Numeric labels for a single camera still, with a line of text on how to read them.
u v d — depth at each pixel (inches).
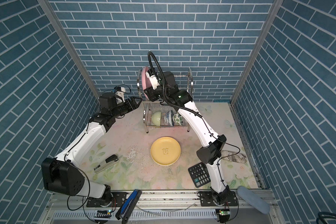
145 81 28.4
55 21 29.6
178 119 36.8
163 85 21.3
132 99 27.8
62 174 16.3
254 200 28.4
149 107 43.5
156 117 36.9
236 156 34.3
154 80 24.8
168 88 21.4
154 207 28.6
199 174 31.9
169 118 36.8
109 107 23.6
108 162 32.5
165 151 35.9
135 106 27.7
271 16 29.1
